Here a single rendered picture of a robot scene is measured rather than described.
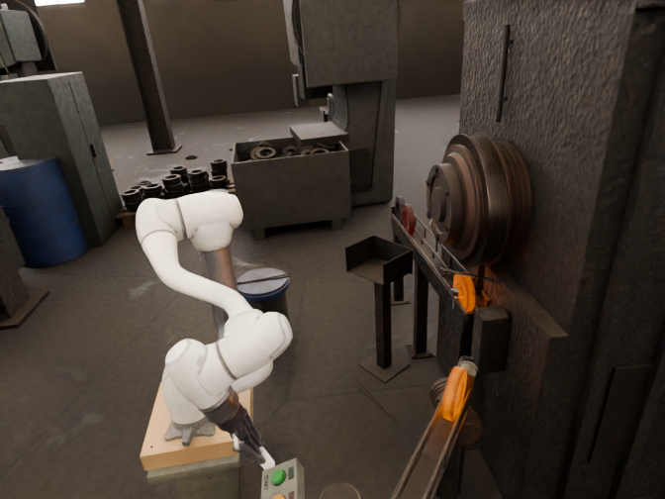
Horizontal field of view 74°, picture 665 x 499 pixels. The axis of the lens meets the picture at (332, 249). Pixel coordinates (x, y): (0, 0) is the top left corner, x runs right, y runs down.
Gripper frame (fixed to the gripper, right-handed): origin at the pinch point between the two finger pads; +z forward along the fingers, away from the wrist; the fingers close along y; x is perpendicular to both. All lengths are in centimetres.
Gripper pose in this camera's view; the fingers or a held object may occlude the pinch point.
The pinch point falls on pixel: (263, 458)
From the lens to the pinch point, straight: 132.2
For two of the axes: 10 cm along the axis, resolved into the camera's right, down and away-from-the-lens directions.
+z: 4.1, 8.0, 4.3
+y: -0.9, -4.4, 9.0
